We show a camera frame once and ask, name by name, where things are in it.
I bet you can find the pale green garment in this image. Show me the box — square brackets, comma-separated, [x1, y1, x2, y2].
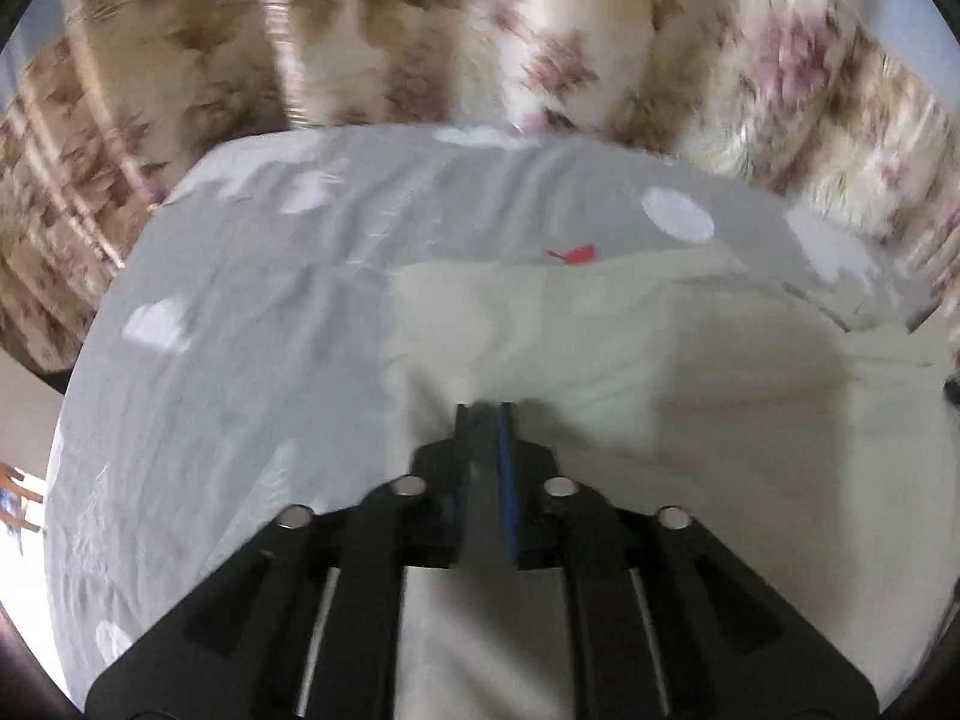
[387, 245, 958, 702]

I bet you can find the grey patterned bed sheet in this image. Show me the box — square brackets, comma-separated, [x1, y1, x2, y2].
[46, 127, 924, 700]

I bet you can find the wooden chair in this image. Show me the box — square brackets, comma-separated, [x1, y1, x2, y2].
[0, 463, 44, 533]

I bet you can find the floral curtain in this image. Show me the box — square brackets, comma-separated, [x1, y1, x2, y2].
[2, 0, 958, 374]

